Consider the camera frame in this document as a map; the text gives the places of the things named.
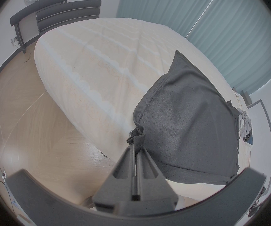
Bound black dressing table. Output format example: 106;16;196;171
10;0;71;54

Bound blue-green curtain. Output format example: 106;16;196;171
186;0;271;94
115;0;223;38

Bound black T-shirt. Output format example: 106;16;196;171
126;50;242;185

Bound bed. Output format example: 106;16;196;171
34;17;271;209

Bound grey garment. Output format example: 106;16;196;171
236;109;253;139

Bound grey bedside table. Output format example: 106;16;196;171
232;87;252;104

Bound white printed pillow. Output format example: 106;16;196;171
233;92;247;110

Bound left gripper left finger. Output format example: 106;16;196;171
93;146;136;208

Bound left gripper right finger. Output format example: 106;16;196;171
135;147;177;207

